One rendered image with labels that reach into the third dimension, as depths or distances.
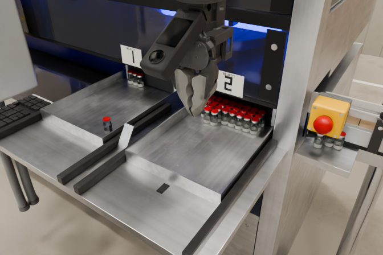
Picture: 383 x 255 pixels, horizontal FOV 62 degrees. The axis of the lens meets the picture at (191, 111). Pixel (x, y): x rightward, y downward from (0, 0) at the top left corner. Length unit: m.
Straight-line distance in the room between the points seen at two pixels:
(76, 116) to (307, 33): 0.67
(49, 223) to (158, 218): 1.33
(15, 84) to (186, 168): 0.83
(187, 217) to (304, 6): 0.48
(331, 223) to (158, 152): 1.31
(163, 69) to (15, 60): 0.98
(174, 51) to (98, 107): 0.62
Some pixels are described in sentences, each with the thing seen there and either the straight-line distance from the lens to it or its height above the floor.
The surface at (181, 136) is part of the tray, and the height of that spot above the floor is 0.88.
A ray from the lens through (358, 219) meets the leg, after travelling 1.12.
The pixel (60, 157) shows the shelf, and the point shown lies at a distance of 0.86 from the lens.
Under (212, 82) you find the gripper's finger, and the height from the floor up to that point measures 1.17.
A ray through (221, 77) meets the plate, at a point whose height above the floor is 1.03.
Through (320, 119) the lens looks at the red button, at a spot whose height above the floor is 1.01.
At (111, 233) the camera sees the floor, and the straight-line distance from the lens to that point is 1.80.
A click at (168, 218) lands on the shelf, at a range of 0.66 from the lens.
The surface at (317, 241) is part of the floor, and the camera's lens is 1.84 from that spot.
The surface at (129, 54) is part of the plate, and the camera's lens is 1.03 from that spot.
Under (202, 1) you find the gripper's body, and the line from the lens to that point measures 0.47.
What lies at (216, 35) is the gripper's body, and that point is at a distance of 0.50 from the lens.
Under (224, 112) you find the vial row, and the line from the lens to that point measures 0.90.
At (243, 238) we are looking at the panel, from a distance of 1.16.
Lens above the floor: 1.38
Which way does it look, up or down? 31 degrees down
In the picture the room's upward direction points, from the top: straight up
